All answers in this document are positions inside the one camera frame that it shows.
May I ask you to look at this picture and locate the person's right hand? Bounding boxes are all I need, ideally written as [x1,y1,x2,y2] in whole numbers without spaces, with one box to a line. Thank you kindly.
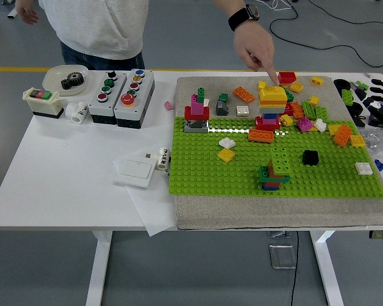
[15,0,40,26]

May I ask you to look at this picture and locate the person's left hand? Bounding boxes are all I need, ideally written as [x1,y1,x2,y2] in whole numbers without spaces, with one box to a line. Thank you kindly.
[233,20,280,87]

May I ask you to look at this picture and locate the red yellow orange brick stack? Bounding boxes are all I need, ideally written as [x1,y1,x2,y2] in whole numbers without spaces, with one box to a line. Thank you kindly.
[276,71,297,89]

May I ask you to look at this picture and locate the orange toy brick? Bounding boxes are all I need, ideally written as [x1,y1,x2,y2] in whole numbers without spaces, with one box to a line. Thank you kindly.
[289,101,306,119]
[333,123,354,147]

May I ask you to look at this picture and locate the pink brick stack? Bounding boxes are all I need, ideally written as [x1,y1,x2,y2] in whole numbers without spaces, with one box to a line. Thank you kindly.
[296,116,319,133]

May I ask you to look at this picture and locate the black brick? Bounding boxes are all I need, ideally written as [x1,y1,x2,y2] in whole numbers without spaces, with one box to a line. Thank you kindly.
[302,149,319,166]

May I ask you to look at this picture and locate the long light green brick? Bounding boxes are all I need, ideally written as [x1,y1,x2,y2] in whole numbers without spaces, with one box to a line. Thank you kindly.
[271,146,292,176]

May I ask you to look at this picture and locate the flat orange brick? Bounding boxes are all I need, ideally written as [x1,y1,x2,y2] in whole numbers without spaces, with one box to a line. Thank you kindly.
[232,86,255,103]

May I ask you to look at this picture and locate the yellow orange red brick tower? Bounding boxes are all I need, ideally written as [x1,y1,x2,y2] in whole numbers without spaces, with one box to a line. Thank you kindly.
[254,85,290,132]

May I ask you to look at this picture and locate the dark grey slope brick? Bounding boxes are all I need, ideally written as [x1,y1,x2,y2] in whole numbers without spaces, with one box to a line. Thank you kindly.
[215,100,230,116]

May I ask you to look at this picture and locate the red pink grey brick tower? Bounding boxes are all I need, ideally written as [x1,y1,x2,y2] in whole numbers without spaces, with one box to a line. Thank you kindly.
[184,87,211,134]

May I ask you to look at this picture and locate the thick orange brick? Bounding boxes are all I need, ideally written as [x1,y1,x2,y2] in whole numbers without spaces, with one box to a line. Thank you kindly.
[248,129,274,145]

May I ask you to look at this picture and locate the brown green blue brick stack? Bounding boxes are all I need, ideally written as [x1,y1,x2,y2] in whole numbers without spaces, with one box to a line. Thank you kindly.
[259,158,291,191]

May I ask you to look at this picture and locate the green toy baseplate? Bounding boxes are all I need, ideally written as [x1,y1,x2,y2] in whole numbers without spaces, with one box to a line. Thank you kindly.
[168,116,383,199]

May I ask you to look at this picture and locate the white desk leg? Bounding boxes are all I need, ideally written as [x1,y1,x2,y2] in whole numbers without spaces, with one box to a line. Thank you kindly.
[1,0,22,19]

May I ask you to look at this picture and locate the clear plastic bag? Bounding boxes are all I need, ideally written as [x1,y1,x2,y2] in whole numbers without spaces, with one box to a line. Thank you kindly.
[360,129,383,160]

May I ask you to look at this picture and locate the black wristwatch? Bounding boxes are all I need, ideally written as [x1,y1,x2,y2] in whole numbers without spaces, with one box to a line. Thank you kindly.
[228,3,261,32]

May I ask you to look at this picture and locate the grey green tool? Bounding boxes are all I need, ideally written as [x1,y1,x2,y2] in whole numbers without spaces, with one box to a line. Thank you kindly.
[350,80,370,96]

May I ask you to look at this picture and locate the person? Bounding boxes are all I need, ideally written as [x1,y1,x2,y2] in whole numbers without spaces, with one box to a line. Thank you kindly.
[38,0,146,70]

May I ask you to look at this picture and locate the translucent white bowl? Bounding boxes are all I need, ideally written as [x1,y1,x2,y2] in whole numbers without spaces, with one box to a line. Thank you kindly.
[43,64,90,96]

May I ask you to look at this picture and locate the black metal gear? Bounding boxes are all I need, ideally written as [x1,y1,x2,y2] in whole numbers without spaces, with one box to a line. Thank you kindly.
[61,72,86,91]

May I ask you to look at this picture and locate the white pipe tee fitting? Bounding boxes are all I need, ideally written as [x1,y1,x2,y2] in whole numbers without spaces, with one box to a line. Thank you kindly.
[65,101,89,124]

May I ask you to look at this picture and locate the grey four-button control box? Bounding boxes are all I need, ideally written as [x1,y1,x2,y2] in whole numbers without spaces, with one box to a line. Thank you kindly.
[88,70,128,125]

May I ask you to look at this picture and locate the grey emergency-stop control box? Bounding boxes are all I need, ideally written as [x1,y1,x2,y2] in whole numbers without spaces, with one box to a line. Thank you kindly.
[114,68,156,129]

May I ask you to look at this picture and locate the white printed cylinder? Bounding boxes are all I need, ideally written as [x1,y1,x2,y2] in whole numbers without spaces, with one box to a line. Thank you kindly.
[155,146,170,171]

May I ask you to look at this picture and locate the grey-brown mat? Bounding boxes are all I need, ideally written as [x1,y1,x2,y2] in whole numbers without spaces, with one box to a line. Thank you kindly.
[176,75,383,230]

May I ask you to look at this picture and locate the white table leg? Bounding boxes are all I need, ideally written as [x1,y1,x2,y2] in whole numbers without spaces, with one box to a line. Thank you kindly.
[85,229,113,306]
[309,229,344,306]

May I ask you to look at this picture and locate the metal floor socket box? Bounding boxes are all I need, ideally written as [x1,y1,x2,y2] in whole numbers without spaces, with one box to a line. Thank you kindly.
[268,244,297,270]

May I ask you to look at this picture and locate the white paper sheet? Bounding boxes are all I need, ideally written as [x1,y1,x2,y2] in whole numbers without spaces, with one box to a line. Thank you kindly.
[112,148,179,237]

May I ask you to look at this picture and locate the white floor cable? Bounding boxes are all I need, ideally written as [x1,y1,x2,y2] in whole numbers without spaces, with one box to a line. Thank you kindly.
[257,0,296,12]

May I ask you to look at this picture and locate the black floor cable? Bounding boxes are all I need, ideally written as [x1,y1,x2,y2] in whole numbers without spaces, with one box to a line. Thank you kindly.
[269,0,383,68]
[308,0,383,26]

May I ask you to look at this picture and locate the cream red-green switch box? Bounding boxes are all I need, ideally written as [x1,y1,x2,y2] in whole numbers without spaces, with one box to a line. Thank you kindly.
[22,87,65,120]

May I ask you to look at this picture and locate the white wall switch plate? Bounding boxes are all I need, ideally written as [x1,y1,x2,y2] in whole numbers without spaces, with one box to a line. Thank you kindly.
[114,157,154,189]

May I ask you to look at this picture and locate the thin black hanging cable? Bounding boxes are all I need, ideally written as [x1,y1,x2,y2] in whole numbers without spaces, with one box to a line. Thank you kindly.
[290,231,299,306]

